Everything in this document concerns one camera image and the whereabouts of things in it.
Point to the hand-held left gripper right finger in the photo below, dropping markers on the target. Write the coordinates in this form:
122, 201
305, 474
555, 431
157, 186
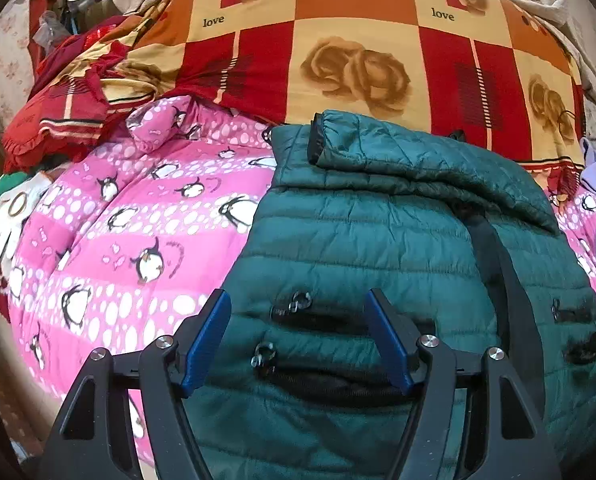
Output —
388, 340

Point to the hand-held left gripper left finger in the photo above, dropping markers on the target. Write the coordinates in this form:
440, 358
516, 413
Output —
205, 345

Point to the green puffer jacket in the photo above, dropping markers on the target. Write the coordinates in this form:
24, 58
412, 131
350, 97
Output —
353, 220

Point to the pink penguin blanket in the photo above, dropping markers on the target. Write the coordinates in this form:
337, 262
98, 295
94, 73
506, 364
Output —
128, 200

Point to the floral sheet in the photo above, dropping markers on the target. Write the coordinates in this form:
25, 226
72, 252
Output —
592, 110

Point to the white cartoon print cloth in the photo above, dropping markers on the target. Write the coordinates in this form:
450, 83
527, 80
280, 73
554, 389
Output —
8, 230

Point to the red frilled cloth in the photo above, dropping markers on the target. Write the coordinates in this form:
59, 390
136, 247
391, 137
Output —
63, 105

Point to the beige fleece cloth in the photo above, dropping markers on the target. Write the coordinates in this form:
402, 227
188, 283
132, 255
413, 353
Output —
568, 0

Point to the red orange rose blanket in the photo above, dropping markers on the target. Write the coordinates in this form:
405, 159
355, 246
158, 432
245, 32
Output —
328, 20

